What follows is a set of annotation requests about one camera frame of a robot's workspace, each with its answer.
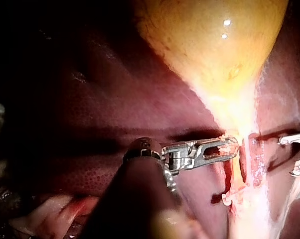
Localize left arm instrument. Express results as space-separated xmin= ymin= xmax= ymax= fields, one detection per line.
xmin=125 ymin=137 xmax=203 ymax=194

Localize left arm instrument jaw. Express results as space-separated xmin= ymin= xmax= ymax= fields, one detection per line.
xmin=195 ymin=135 xmax=240 ymax=167

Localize gallbladder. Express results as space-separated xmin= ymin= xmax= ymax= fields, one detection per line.
xmin=134 ymin=0 xmax=290 ymax=144

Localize thin tube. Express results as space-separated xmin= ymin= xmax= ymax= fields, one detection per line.
xmin=222 ymin=160 xmax=233 ymax=196
xmin=239 ymin=138 xmax=248 ymax=184

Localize white clip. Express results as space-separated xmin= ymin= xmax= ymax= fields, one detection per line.
xmin=221 ymin=193 xmax=233 ymax=207

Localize pale fatty tissue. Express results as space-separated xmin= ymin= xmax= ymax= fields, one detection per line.
xmin=236 ymin=133 xmax=287 ymax=239
xmin=9 ymin=193 xmax=102 ymax=239

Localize dark red liver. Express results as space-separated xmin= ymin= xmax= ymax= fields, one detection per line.
xmin=5 ymin=0 xmax=300 ymax=239

